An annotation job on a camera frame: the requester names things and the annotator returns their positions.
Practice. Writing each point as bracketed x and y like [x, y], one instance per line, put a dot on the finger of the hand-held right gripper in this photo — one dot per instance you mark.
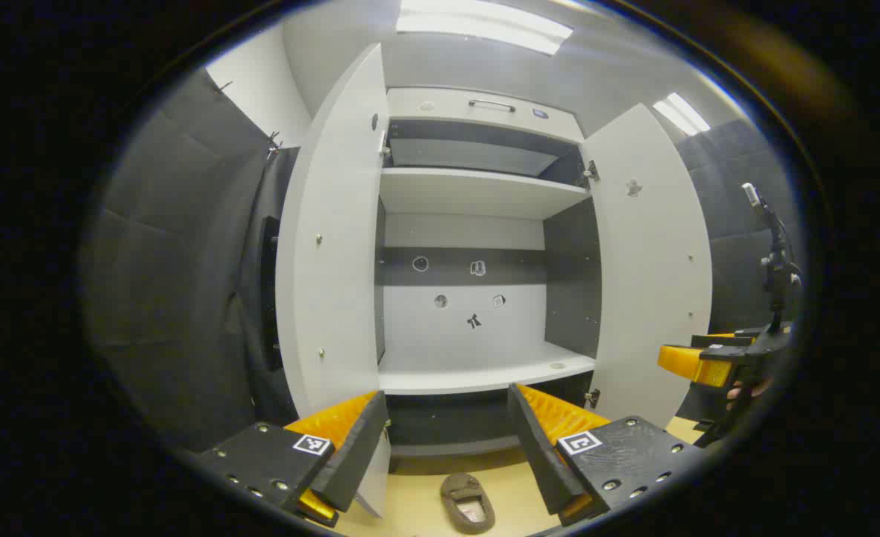
[690, 362]
[731, 340]

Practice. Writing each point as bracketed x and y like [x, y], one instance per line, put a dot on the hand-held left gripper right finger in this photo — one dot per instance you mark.
[537, 447]

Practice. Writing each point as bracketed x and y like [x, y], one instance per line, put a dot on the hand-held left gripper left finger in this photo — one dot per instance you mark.
[354, 455]

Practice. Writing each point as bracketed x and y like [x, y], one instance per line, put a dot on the white cabinet door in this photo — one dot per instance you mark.
[649, 283]
[332, 261]

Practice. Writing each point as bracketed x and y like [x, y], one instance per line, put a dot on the brown fuzzy shoe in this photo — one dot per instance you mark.
[467, 503]

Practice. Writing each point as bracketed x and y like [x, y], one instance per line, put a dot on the white shoe cabinet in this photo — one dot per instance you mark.
[462, 328]

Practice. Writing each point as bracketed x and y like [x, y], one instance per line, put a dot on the white cabinet drawer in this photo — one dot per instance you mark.
[447, 108]

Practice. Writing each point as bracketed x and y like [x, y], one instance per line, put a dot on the black backdrop cloth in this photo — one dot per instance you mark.
[738, 224]
[179, 283]

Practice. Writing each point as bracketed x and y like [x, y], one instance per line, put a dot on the small ceiling light panel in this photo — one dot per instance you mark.
[681, 113]

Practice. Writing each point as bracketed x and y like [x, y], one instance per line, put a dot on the long ceiling light panel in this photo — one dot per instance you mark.
[485, 22]

